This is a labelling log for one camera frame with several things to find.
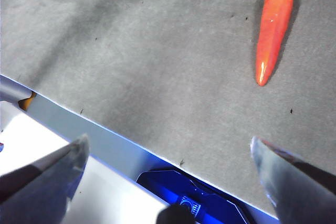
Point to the blue lit display panel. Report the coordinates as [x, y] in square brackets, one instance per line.
[162, 183]

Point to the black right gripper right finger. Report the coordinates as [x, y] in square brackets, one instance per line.
[296, 187]

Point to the grey metal bar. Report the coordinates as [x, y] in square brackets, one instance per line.
[10, 90]

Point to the orange carrot with green leaves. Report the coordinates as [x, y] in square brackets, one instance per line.
[273, 24]

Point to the black round knob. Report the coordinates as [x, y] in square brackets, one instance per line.
[176, 214]

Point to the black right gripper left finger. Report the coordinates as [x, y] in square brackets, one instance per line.
[34, 195]

